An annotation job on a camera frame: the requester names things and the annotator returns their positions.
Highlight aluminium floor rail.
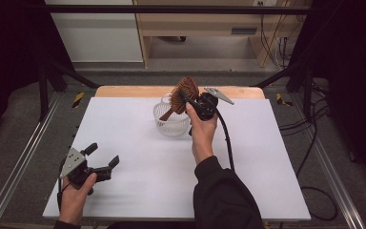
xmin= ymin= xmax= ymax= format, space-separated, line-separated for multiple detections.
xmin=290 ymin=92 xmax=366 ymax=229
xmin=0 ymin=92 xmax=62 ymax=229

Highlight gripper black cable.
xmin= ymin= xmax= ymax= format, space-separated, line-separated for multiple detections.
xmin=203 ymin=94 xmax=236 ymax=174
xmin=56 ymin=158 xmax=71 ymax=213

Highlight black horizontal frame bar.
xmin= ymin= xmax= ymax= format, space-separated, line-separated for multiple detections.
xmin=25 ymin=4 xmax=319 ymax=15

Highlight wooden table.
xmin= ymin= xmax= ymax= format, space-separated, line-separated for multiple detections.
xmin=94 ymin=85 xmax=266 ymax=99

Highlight person's left hand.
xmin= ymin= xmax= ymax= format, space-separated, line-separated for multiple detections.
xmin=58 ymin=173 xmax=98 ymax=224

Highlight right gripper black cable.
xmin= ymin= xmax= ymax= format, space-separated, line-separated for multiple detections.
xmin=203 ymin=94 xmax=236 ymax=174

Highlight dark curtain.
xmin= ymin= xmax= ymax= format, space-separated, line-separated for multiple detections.
xmin=0 ymin=0 xmax=74 ymax=146
xmin=290 ymin=0 xmax=366 ymax=185

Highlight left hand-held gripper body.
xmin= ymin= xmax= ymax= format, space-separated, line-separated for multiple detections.
xmin=59 ymin=147 xmax=98 ymax=196

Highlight person's right hand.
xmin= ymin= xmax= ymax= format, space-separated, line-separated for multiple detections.
xmin=185 ymin=103 xmax=219 ymax=165

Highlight brown wooden hairbrush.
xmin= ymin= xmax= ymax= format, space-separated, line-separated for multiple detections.
xmin=158 ymin=75 xmax=200 ymax=122

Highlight black floor cables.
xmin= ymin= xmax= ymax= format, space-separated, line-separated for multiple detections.
xmin=278 ymin=79 xmax=339 ymax=222

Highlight light wooden desk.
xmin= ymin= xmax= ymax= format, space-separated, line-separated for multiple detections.
xmin=132 ymin=0 xmax=313 ymax=69

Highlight black metal frame stand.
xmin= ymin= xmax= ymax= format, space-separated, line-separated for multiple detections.
xmin=254 ymin=61 xmax=315 ymax=120
xmin=37 ymin=59 xmax=101 ymax=122

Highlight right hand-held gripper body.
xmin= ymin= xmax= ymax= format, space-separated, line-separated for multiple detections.
xmin=192 ymin=86 xmax=235 ymax=122

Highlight white cabinet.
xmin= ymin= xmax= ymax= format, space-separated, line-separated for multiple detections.
xmin=44 ymin=0 xmax=144 ymax=63

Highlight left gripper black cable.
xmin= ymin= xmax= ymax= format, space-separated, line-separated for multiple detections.
xmin=56 ymin=158 xmax=71 ymax=213

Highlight hanging black cables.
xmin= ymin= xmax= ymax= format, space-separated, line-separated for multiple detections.
xmin=258 ymin=0 xmax=293 ymax=70

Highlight grey desk label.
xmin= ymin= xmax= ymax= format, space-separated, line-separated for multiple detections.
xmin=231 ymin=27 xmax=258 ymax=35

